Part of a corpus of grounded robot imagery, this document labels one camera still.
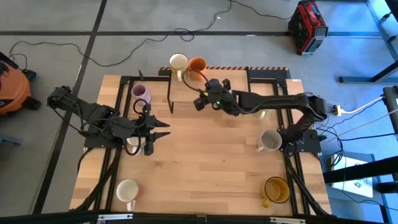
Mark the black metal beam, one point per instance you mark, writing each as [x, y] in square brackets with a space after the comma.
[357, 169]

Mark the yellow power adapter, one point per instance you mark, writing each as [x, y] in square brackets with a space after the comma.
[337, 110]

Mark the silver metal bracket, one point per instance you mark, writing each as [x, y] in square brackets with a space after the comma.
[115, 216]
[287, 220]

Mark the black aluminium rig frame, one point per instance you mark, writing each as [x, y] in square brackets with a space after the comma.
[149, 78]

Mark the grey metal table frame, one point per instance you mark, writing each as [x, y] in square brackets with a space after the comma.
[357, 80]

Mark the grey speckled mug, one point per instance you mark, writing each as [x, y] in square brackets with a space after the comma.
[270, 140]

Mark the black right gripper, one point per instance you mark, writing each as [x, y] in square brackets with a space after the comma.
[222, 101]

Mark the wooden shelf black legs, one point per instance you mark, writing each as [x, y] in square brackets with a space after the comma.
[186, 93]

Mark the yellow mug white interior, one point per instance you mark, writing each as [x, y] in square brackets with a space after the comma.
[178, 61]

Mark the orange shop vacuum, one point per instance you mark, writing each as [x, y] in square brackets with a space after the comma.
[12, 90]

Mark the orange matte mug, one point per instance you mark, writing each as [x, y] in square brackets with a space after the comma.
[197, 64]

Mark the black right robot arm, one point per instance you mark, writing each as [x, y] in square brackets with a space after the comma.
[280, 101]

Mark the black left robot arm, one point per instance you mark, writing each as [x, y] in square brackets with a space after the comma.
[93, 110]

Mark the black metal post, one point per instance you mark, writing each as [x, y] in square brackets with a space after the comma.
[390, 102]

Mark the pale green mug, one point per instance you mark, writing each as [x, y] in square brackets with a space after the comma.
[262, 115]

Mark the white cardboard box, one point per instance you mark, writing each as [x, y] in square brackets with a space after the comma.
[351, 186]

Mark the amber glass mug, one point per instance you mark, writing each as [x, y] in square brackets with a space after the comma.
[276, 189]

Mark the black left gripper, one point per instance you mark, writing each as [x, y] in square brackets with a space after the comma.
[146, 129]

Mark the lilac ribbed mug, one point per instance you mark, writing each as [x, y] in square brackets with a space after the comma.
[140, 92]

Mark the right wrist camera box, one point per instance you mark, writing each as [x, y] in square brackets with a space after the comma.
[213, 85]

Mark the red black jobsite box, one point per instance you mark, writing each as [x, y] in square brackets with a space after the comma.
[306, 28]

